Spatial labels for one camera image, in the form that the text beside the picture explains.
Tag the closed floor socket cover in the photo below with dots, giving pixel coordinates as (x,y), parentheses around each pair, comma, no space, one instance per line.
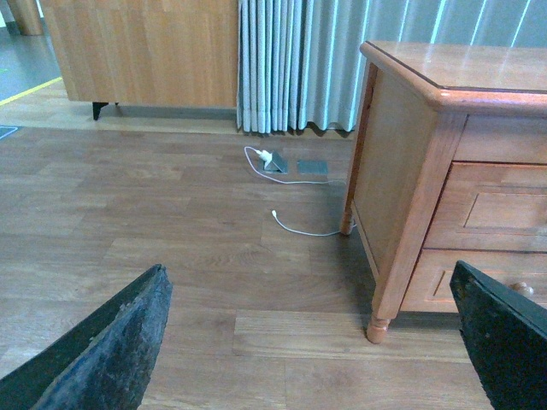
(312,167)

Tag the wooden nightstand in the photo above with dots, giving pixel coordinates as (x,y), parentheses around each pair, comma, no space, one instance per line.
(424,107)

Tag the open floor socket box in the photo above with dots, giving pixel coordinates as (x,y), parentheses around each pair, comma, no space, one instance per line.
(275,163)

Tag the wooden drawer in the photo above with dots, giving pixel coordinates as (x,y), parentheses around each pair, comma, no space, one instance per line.
(429,286)
(491,206)

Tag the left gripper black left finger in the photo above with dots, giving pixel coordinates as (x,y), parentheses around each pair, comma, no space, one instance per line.
(105,361)

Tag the light wooden cabinet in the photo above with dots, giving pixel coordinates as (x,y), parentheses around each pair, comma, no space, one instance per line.
(151,53)

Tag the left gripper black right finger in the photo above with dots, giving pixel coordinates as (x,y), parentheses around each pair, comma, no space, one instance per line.
(505,336)

